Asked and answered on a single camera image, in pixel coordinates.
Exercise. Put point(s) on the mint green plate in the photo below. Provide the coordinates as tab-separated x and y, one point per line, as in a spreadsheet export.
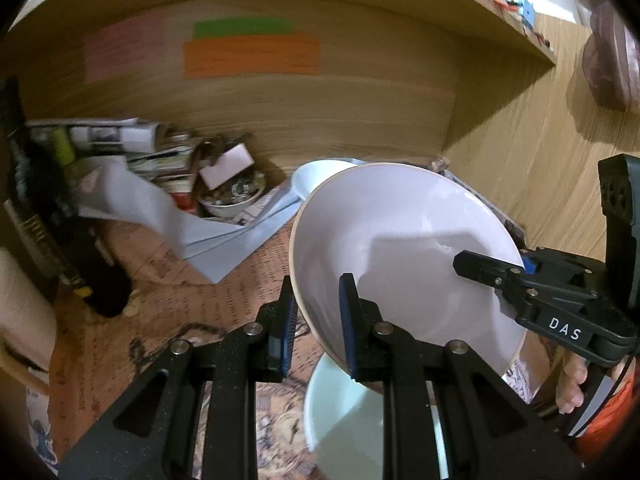
343	423

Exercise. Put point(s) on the dark wine bottle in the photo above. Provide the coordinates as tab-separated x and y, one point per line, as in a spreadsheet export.
41	197

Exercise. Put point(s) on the pink bowl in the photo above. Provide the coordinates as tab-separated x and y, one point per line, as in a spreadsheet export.
397	228

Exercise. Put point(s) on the small white box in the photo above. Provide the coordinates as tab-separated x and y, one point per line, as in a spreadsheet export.
227	166

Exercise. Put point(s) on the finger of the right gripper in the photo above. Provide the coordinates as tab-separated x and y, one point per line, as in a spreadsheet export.
495	277
562	272

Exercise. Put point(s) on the vintage newspaper print mat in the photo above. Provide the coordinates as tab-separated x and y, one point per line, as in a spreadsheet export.
95	359

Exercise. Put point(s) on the white patterned bowl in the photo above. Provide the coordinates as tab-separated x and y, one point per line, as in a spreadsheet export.
306	178

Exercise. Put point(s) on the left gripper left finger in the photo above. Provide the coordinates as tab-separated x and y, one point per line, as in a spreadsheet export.
189	393

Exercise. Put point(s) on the white plastic container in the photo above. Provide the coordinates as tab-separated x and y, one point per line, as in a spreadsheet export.
28	327

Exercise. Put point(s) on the white curled paper sheet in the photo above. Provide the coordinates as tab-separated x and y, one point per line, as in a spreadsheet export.
103	188

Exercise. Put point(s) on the pink sticky note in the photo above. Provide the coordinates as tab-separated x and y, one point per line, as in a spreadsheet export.
129	45

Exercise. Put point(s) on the orange sticky note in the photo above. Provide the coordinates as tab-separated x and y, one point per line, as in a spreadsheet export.
229	56

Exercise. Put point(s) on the small bowl with trinkets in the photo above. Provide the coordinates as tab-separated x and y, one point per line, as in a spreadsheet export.
233	196

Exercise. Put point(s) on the green sticky note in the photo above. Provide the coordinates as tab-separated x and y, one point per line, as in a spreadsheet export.
242	26

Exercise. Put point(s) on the person's right hand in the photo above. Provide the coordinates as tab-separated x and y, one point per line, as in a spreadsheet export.
574	372

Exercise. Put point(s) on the wooden shelf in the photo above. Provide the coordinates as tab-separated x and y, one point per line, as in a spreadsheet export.
394	77

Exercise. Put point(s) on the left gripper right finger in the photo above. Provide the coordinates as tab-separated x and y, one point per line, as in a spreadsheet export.
447	414

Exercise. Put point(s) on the stack of newspapers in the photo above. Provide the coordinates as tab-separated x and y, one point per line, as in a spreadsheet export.
157	152

